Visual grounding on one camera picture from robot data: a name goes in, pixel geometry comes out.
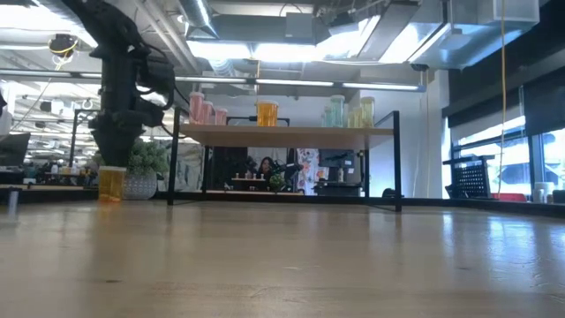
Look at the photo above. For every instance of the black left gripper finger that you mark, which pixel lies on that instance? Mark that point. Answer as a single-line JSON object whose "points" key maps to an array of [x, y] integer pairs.
{"points": [[117, 148]]}

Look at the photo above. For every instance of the large orange medicine bottle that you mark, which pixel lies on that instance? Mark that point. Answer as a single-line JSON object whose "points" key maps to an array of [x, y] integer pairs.
{"points": [[267, 115], [111, 185]]}

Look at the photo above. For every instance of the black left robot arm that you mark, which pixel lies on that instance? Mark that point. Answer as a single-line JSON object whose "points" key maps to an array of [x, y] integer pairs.
{"points": [[110, 26]]}

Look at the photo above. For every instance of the distant small wooden shelf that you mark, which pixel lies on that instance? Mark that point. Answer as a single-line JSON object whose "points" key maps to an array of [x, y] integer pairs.
{"points": [[249, 179]]}

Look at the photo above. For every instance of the black metal rack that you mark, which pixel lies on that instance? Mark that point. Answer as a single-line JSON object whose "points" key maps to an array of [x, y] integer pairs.
{"points": [[73, 132]]}

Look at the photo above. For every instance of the green artificial plant in pot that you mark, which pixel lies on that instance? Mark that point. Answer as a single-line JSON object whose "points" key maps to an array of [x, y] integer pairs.
{"points": [[145, 185]]}

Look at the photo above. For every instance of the black monitor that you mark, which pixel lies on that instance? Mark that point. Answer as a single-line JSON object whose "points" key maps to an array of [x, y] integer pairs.
{"points": [[13, 148]]}

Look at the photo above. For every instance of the linear ceiling light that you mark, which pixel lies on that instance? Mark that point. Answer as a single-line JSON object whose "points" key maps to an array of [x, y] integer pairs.
{"points": [[379, 86], [220, 80]]}

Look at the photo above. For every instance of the person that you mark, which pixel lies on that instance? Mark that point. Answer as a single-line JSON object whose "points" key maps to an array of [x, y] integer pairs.
{"points": [[266, 167]]}

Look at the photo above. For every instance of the small distant green plant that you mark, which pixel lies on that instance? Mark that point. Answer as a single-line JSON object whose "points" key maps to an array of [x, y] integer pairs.
{"points": [[277, 181]]}

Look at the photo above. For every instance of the colourful patterned poster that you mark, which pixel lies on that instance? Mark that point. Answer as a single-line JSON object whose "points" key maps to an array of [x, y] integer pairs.
{"points": [[309, 170]]}

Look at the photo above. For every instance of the black equipment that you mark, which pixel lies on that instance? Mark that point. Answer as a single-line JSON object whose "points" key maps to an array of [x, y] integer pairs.
{"points": [[340, 170]]}

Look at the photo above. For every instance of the black perforated basket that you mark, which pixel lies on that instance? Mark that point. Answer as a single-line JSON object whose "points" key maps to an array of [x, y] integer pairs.
{"points": [[472, 176]]}

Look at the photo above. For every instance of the red flat object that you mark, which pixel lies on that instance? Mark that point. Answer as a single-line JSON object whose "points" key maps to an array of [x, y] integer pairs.
{"points": [[514, 197]]}

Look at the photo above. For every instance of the white cups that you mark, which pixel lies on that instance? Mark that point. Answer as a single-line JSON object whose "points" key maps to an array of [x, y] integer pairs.
{"points": [[540, 192]]}

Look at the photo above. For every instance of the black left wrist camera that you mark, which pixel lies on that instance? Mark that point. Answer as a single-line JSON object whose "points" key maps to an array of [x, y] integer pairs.
{"points": [[156, 77]]}

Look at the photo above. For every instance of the small grey post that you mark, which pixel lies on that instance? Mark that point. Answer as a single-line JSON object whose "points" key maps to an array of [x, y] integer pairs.
{"points": [[13, 204]]}

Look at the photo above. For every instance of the wooden shelf black metal frame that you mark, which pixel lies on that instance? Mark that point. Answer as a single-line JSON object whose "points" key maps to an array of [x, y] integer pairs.
{"points": [[287, 137]]}

